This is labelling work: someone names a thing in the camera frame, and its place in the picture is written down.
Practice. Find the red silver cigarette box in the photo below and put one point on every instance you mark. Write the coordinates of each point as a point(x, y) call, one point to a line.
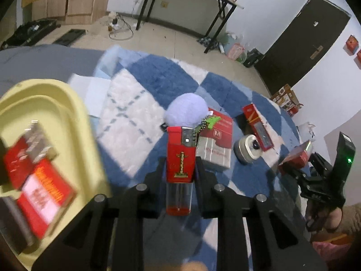
point(215, 141)

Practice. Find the red lighter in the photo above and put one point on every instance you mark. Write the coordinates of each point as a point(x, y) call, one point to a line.
point(180, 164)

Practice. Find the lavender pompom keychain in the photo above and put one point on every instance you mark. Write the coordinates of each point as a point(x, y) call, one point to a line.
point(190, 110)

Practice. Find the blue white checkered rug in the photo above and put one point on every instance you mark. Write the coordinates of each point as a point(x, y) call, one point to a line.
point(134, 90)

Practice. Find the red foil box in tray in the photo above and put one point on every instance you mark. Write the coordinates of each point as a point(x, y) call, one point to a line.
point(20, 159)

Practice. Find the right hand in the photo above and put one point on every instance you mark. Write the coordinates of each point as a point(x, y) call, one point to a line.
point(334, 217)

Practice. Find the red white box in tray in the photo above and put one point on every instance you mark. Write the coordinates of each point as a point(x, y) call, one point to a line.
point(44, 197)

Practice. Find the black folding table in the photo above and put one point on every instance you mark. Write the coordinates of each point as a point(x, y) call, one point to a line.
point(204, 19)

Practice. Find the dark door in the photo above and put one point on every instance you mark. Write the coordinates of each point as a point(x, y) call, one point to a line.
point(303, 43)

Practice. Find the black case on floor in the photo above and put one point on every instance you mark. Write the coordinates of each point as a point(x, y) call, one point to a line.
point(30, 33)

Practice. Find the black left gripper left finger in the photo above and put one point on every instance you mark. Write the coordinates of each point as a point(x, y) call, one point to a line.
point(108, 232)

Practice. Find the long red cigarette box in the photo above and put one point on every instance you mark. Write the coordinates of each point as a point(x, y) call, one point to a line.
point(258, 127)

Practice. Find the yellow plastic tray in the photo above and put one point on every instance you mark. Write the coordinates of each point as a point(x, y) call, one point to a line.
point(64, 118)

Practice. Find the colourful cardboard box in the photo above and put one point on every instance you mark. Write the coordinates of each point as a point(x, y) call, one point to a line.
point(286, 98)

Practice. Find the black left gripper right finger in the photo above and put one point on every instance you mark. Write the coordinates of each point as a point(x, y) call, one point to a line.
point(252, 232)

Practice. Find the small red box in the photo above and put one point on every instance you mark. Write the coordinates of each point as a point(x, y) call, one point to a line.
point(297, 158)

